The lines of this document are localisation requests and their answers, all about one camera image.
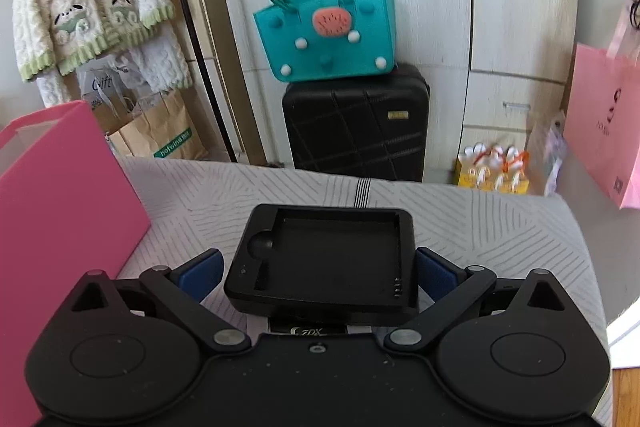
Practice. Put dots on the yellow box with orange ribbon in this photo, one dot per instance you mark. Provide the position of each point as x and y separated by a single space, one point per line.
472 174
512 177

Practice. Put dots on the teal handbag with pompoms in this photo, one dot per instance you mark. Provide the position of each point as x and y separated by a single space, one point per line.
320 47

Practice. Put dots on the light wooden panel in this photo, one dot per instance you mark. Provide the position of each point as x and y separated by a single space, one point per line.
220 82

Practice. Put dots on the white gift bag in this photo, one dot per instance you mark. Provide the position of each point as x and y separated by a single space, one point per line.
102 92

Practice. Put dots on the grey patterned bed cover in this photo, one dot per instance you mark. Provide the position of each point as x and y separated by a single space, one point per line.
500 227

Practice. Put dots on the black metal clothes rack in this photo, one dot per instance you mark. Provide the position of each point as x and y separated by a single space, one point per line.
200 57

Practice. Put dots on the pink storage box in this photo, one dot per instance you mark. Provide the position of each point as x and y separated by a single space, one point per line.
60 232

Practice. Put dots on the black charger cradle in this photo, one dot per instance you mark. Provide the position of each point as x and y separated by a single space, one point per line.
330 257

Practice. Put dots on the brown paper bag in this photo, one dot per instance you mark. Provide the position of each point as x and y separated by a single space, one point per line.
165 132

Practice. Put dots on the pink shopping bag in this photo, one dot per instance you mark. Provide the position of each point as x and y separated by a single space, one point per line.
600 122

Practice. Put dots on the clear plastic bag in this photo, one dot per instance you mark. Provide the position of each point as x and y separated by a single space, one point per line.
550 157

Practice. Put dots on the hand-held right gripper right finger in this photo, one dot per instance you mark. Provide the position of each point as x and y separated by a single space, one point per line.
434 274

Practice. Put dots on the light wooden wardrobe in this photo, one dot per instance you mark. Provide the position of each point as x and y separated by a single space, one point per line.
500 7

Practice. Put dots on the black suitcase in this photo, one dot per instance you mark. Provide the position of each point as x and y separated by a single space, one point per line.
355 127

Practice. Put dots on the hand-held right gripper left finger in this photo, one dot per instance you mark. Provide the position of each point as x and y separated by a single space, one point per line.
202 274

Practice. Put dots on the white charger tray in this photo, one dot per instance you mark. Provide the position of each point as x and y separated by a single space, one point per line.
360 330

